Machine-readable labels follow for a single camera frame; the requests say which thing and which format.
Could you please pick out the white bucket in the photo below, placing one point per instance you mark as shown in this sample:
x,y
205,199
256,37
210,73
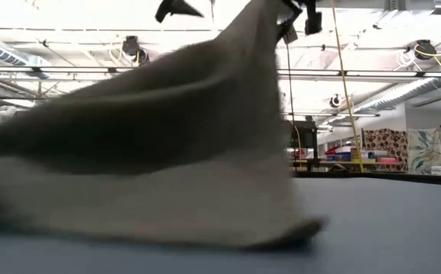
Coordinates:
x,y
440,171

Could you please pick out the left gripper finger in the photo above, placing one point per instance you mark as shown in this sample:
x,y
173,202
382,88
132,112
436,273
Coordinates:
x,y
176,7

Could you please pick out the pink flat box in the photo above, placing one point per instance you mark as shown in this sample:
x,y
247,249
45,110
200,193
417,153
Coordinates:
x,y
388,160

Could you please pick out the large black monitor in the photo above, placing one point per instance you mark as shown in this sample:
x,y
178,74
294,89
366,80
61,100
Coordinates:
x,y
305,131

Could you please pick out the brown floral fabric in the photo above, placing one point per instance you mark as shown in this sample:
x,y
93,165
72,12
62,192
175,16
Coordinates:
x,y
385,142

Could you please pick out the long ceiling light bar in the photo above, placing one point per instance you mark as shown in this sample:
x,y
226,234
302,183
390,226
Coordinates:
x,y
376,73

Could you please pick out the leaf print fabric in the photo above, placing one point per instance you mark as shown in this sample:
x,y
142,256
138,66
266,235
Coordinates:
x,y
429,150

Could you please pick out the grey waffle-weave towel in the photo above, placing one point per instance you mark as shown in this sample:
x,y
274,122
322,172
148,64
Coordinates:
x,y
167,152

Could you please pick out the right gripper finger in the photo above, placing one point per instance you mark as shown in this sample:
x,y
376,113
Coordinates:
x,y
313,21
291,9

